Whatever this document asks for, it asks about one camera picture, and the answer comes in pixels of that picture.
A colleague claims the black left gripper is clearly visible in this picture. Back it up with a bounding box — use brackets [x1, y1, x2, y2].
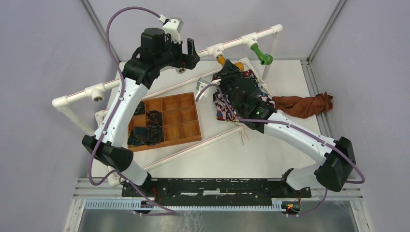
[157, 37, 201, 71]

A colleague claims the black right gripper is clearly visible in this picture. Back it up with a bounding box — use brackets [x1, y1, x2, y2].
[211, 58, 244, 114]

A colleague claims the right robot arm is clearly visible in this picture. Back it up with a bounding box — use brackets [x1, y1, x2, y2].
[213, 60, 355, 197]

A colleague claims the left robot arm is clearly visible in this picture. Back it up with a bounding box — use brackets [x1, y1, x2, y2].
[82, 28, 200, 197]

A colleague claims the green plastic water faucet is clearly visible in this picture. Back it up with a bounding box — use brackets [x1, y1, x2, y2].
[250, 43, 273, 65]

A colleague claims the comic print cloth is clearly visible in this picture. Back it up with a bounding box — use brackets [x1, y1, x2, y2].
[213, 69, 277, 119]

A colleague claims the wooden compartment tray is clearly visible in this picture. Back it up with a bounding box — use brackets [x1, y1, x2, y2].
[127, 92, 202, 152]

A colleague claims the brown cloth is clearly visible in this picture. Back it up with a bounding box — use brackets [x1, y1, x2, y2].
[273, 92, 334, 119]

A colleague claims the dark patterned rolled cloth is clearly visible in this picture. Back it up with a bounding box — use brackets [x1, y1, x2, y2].
[127, 125, 164, 146]

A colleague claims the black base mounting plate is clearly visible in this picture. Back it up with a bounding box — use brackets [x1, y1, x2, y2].
[121, 178, 312, 207]

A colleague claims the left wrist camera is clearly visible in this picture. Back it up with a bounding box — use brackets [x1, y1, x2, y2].
[159, 14, 184, 44]

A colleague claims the white pvc pipe frame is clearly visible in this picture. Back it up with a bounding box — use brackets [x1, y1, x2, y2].
[52, 24, 284, 188]

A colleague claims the white slotted cable duct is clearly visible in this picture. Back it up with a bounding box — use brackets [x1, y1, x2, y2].
[84, 199, 285, 212]

